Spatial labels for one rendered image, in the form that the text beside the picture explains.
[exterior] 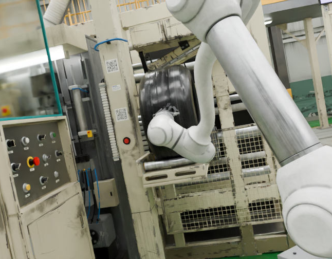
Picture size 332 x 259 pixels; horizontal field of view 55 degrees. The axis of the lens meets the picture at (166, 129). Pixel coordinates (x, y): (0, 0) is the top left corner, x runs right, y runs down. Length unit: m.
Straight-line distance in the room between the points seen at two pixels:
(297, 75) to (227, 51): 11.01
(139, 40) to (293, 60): 9.90
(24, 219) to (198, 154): 0.74
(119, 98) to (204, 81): 0.88
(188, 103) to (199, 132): 0.44
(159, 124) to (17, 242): 0.72
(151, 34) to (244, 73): 1.45
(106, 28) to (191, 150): 1.01
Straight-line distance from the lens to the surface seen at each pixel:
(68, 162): 1.84
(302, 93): 11.74
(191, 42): 2.26
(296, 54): 11.87
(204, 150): 1.27
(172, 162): 1.79
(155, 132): 1.21
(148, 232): 2.02
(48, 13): 2.48
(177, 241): 2.64
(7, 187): 1.39
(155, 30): 2.17
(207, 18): 0.83
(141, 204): 1.97
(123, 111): 1.90
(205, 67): 1.10
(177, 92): 1.66
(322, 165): 0.71
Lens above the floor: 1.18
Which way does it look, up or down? 3 degrees down
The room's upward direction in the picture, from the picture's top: 11 degrees counter-clockwise
